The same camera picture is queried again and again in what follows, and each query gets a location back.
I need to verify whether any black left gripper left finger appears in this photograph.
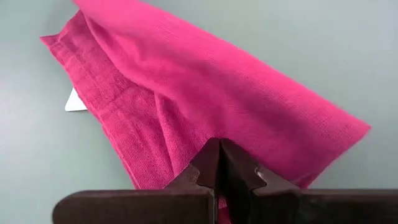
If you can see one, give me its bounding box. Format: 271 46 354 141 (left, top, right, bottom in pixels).
164 138 233 224

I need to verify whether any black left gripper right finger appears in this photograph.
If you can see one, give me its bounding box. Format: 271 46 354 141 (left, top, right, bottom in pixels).
220 138 302 224

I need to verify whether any magenta towel with white label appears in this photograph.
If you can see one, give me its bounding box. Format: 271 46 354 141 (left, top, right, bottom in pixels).
39 0 373 224

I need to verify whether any green table mat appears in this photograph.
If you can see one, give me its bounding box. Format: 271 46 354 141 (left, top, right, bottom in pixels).
0 0 398 224

